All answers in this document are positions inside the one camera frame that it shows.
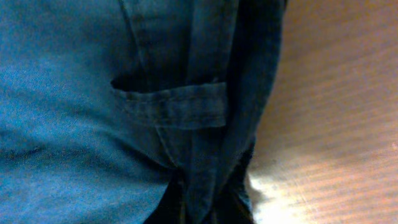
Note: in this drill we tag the navy blue shorts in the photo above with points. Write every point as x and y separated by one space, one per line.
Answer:
104 102

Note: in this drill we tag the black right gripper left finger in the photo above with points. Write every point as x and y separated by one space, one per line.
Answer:
170 209

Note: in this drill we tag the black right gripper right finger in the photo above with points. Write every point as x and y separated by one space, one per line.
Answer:
234 205

